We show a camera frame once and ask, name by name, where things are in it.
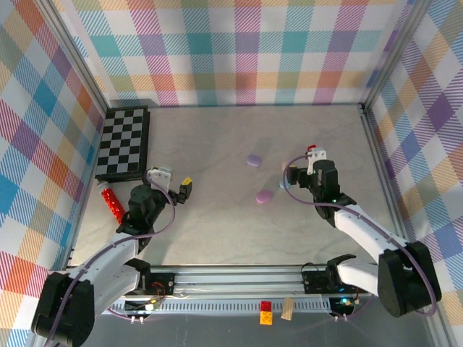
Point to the blue earbud charging case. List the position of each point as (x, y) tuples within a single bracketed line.
[(281, 185)]

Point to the pink earbud charging case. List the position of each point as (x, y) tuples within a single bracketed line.
[(284, 165)]

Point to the mauve earbud charging case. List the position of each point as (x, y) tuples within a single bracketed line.
[(263, 196)]

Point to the lavender earbud charging case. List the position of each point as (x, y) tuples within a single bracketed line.
[(254, 160)]

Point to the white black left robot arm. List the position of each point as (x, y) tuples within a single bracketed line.
[(108, 253)]

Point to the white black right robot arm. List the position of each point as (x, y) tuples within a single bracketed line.
[(361, 227)]

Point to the red glitter tube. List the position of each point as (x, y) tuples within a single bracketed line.
[(110, 199)]

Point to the black white chessboard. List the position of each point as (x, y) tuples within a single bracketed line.
[(121, 144)]

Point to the small electronics board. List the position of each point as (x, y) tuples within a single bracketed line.
[(144, 306), (343, 301)]

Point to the small wooden block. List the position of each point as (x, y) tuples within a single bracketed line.
[(287, 309)]

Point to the small red toy brick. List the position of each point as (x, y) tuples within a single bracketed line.
[(267, 306)]

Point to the small orange toy brick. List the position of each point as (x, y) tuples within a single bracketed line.
[(266, 318)]

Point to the aluminium side rail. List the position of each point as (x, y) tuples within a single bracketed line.
[(376, 152)]

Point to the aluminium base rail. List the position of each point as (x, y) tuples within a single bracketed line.
[(235, 278)]

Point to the aluminium frame post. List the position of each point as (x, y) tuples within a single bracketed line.
[(72, 54), (394, 54)]

